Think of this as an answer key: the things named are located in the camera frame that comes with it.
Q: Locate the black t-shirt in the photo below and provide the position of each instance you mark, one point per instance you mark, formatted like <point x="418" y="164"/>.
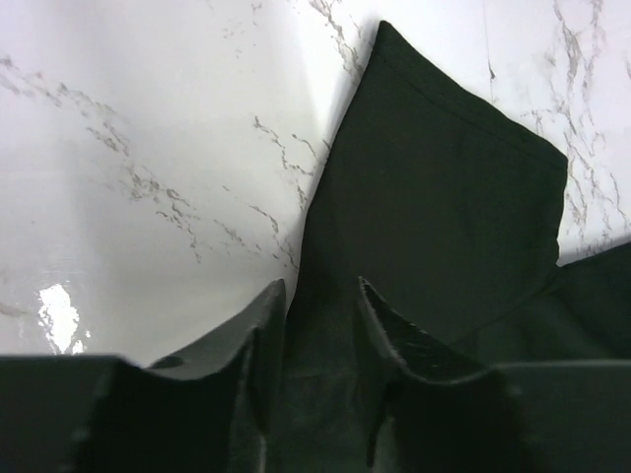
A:
<point x="451" y="210"/>

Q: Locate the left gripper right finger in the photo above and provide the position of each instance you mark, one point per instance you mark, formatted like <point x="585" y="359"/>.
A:
<point x="424" y="406"/>

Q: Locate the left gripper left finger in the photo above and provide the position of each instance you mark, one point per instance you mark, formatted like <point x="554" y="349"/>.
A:
<point x="251" y="343"/>

